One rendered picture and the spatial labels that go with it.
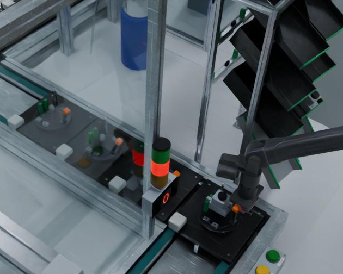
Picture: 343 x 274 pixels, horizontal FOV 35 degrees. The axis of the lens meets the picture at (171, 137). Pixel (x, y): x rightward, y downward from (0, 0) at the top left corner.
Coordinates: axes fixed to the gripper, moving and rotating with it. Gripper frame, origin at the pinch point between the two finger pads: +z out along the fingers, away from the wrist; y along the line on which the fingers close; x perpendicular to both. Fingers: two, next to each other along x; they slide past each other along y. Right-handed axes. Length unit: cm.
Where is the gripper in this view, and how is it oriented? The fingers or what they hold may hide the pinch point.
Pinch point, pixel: (242, 210)
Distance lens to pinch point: 174.3
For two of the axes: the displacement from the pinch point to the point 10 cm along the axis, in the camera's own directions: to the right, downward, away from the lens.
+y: -5.8, 5.7, -5.9
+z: -0.5, 6.9, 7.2
